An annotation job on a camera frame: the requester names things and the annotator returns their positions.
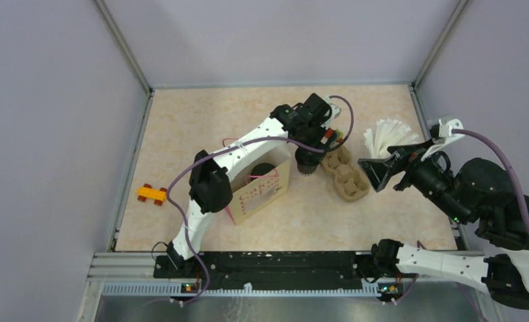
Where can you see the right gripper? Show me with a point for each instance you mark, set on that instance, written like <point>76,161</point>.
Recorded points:
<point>379,170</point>

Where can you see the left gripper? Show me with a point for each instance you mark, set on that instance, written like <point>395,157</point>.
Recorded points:
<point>317,144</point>

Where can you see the black paper cup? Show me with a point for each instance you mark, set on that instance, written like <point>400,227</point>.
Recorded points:
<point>307,161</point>

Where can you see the black cup lid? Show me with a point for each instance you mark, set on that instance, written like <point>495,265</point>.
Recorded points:
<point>260,170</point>

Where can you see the pink paper bag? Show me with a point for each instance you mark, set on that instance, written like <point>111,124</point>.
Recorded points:
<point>250,197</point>

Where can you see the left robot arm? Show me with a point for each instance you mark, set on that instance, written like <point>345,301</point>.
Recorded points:
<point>211,176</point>

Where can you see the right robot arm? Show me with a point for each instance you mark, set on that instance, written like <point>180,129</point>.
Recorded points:
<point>482,193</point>

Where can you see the white cup of straws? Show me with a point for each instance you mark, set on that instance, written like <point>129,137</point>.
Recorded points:
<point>387,133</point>

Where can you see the red yellow green toy blocks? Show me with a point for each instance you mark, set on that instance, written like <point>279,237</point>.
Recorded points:
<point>335,135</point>

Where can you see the brown pulp cup carrier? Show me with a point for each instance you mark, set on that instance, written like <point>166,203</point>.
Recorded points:
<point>349,182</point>

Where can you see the yellow red toy car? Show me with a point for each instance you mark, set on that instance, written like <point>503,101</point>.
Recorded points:
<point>146,192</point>

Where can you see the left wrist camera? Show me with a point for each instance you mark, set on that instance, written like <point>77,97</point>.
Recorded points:
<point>332,114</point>

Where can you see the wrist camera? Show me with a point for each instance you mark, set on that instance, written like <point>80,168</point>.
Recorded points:
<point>332,114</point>
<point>444,136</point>

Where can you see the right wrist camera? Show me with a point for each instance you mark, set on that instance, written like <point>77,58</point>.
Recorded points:
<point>444,136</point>

